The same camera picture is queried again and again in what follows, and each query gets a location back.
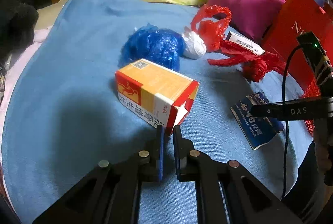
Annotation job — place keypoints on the white crumpled tissue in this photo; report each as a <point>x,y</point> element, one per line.
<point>194,45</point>

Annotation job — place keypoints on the orange white medicine box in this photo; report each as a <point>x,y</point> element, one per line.
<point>156,94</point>

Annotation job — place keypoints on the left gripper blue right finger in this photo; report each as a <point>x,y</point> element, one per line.
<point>180,153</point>

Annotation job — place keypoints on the red paper gift bag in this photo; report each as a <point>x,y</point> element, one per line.
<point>295,18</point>

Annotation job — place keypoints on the blue bed blanket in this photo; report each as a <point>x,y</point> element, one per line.
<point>64,115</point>

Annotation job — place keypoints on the red plastic bag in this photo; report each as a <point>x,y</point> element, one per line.
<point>212,33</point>

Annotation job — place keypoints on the small white medicine box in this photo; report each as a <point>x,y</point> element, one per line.
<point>245,42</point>

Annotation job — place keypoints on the dark blue toothpaste box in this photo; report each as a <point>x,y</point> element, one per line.
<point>258,130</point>

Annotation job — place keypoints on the black clothing pile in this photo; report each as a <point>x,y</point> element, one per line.
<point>18,20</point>

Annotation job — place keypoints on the red woven ribbon bag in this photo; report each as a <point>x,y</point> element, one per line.
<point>254,67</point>

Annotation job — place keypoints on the blue plastic trash bag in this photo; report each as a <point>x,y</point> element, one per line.
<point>161,46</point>

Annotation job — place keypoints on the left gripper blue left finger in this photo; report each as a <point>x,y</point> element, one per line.
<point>160,152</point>

